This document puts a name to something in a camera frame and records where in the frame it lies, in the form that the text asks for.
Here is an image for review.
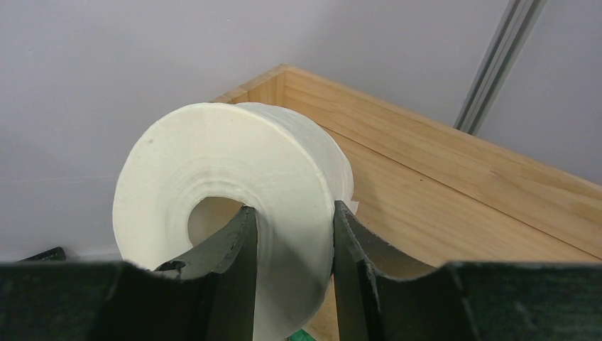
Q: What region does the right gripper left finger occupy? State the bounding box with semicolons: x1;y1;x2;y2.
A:
1;206;258;340

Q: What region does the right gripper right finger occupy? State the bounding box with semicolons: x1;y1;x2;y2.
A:
333;201;601;340

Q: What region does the brown-topped green paper roll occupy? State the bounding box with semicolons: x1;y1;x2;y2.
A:
286;329;316;341

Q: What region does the white roll front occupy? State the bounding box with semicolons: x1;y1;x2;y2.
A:
112;102;354;340

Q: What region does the wooden two-tier shelf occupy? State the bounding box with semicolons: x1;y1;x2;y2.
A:
219;65;601;266

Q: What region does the black microphone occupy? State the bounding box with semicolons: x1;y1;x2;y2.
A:
20;247;67;261

